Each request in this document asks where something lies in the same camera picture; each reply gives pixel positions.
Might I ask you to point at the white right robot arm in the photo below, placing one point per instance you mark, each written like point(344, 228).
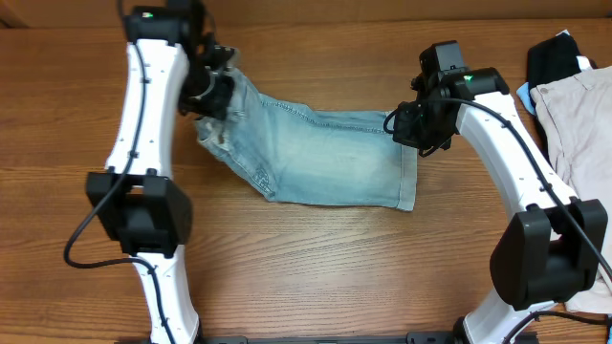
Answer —
point(551, 248)

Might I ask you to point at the light blue garment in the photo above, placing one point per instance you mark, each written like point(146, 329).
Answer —
point(523, 93)

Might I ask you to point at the light blue denim shorts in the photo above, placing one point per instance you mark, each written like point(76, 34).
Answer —
point(291, 153)

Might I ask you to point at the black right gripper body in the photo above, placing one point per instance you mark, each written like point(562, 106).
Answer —
point(426, 129)

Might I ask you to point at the black folded garment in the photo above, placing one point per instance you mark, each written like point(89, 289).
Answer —
point(551, 69)

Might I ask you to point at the beige trousers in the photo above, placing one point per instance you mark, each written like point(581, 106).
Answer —
point(575, 113)

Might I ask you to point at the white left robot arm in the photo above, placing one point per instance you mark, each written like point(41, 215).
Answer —
point(175, 67)

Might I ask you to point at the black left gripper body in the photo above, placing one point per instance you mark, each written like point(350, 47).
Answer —
point(210, 96)

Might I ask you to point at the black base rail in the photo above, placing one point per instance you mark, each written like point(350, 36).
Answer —
point(325, 339)

